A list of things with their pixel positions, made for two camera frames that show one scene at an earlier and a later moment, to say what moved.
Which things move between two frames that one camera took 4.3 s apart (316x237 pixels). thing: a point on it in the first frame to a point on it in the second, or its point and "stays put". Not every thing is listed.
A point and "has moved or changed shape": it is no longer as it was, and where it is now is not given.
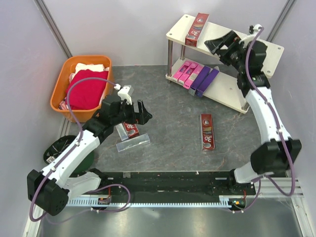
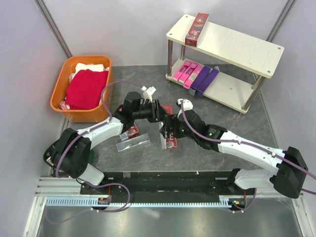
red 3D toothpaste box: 193,35 stays put
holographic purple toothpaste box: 193,87 stays put
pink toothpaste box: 187,72 stays put
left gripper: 142,117 to 157,112
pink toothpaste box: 180,71 stays put
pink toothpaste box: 188,84 stays put
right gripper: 230,40 to 170,120
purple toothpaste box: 207,82 stays put
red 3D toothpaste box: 208,142 has moved or changed shape
